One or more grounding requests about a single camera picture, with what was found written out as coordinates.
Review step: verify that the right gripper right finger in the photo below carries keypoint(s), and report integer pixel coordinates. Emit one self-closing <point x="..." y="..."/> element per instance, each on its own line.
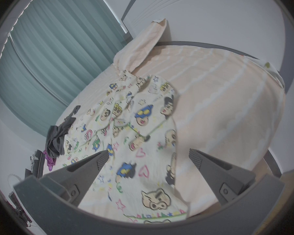
<point x="220" y="175"/>

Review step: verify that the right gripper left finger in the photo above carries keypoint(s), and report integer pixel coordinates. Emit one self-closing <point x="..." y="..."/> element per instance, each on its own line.
<point x="83" y="174"/>

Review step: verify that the white printed pyjama top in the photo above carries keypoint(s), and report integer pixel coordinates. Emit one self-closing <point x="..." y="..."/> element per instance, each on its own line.
<point x="142" y="141"/>

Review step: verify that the bed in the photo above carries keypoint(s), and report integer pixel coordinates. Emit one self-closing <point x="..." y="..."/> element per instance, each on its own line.
<point x="223" y="94"/>

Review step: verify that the purple satin garment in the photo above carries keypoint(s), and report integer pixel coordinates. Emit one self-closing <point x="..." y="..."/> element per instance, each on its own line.
<point x="49" y="160"/>

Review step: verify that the black garment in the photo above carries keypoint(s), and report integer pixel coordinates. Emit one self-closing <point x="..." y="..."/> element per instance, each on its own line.
<point x="56" y="141"/>

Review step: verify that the black chest of drawers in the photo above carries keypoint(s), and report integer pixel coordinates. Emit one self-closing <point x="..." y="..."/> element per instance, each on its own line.
<point x="40" y="166"/>

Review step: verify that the dark grey thin garment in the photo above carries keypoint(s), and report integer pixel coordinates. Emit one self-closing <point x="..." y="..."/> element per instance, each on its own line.
<point x="73" y="112"/>

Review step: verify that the blue-green curtain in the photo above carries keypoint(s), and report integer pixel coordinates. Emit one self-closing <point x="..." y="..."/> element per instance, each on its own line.
<point x="22" y="89"/>
<point x="63" y="33"/>

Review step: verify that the pink striped pillow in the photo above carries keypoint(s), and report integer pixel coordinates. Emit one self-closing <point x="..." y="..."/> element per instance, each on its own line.
<point x="139" y="48"/>

